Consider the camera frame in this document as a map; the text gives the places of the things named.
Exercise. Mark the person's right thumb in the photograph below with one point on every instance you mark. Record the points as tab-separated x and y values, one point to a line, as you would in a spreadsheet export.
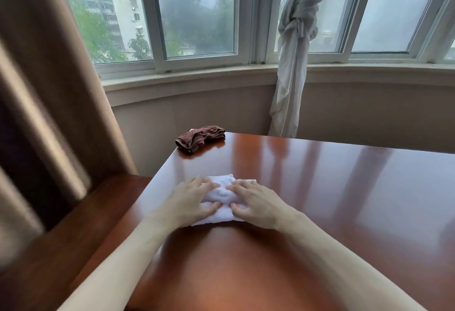
239	210

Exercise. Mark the person's right forearm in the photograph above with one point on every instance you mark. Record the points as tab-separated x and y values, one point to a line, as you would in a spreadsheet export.
341	268

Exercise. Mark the brown crumpled cloth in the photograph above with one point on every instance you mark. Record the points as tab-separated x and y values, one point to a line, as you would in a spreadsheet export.
199	138

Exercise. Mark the white knotted sheer curtain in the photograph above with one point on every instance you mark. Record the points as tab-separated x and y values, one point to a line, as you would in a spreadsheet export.
295	55

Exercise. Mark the beige drape curtain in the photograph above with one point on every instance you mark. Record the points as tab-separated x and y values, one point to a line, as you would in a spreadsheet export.
46	90

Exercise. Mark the person's left forearm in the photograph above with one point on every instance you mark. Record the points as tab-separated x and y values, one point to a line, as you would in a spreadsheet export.
117	261

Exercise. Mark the person's right hand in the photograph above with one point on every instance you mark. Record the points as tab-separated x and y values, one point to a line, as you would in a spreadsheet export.
261	206

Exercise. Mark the white sliding window frame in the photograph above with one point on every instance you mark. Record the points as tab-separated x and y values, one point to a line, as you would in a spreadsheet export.
248	16

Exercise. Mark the person's left hand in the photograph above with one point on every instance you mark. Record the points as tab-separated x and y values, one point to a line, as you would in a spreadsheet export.
185	203

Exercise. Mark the white towel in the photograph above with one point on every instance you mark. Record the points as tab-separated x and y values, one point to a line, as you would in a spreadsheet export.
223	197

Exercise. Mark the person's left thumb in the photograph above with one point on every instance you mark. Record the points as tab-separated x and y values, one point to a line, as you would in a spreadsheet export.
210	208

